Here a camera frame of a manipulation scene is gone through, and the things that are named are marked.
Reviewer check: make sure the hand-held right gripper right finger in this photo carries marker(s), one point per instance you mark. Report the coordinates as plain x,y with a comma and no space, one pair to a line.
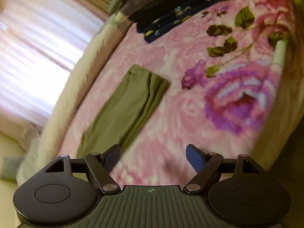
194,158

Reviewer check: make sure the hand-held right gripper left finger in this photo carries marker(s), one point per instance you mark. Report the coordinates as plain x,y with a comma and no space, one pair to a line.
112,158

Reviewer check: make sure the olive green pants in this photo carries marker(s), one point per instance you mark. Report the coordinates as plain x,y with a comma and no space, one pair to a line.
123,104

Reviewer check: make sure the pink floral blanket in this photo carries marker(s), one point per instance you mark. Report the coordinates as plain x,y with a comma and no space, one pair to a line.
185,123

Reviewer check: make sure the pink curtain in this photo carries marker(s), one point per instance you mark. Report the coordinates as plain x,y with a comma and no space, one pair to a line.
35,52

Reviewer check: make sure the navy printed folded garment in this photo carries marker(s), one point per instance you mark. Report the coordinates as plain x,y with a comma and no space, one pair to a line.
166,26

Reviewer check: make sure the white tube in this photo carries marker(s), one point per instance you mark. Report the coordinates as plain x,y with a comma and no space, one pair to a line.
280,52

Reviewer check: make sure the black folded garment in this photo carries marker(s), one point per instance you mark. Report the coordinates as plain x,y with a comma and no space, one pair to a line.
171,4

